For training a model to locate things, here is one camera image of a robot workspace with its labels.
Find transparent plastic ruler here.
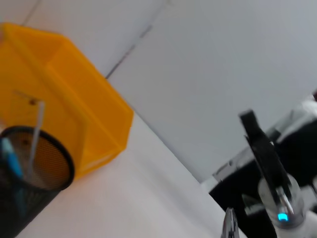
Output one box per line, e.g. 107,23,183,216
13,90,47,179

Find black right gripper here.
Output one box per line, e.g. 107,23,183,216
239,110,296,214

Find grey ballpoint pen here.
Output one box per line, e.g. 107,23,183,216
221,207,240,238

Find yellow plastic bin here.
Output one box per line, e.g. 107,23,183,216
0,22,134,180

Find blue scissors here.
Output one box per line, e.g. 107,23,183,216
0,137,28,214

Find black mesh pen holder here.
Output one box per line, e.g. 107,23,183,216
0,125,75,238

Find dark background equipment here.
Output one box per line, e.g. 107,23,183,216
209,128,317,238

